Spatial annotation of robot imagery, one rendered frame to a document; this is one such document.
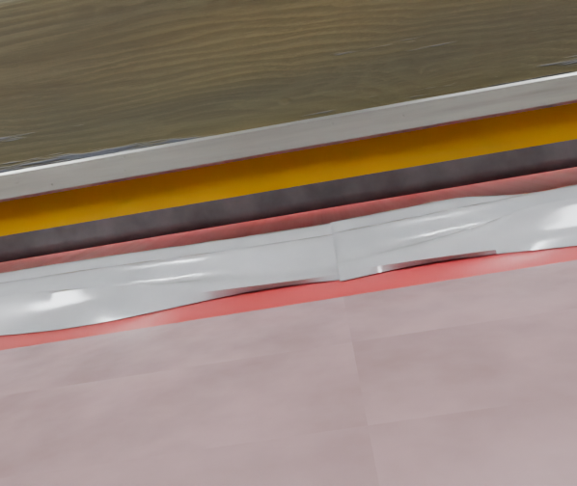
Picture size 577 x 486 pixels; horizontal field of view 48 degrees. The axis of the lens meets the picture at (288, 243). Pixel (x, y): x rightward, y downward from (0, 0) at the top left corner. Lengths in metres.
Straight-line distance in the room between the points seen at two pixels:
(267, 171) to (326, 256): 0.10
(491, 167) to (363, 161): 0.05
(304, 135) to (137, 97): 0.06
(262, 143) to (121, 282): 0.08
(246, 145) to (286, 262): 0.08
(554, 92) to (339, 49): 0.08
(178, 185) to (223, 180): 0.02
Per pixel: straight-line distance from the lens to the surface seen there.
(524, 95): 0.24
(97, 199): 0.27
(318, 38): 0.24
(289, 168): 0.25
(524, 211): 0.16
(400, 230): 0.17
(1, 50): 0.27
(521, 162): 0.26
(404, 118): 0.23
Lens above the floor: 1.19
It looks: 25 degrees down
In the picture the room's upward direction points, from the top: 11 degrees counter-clockwise
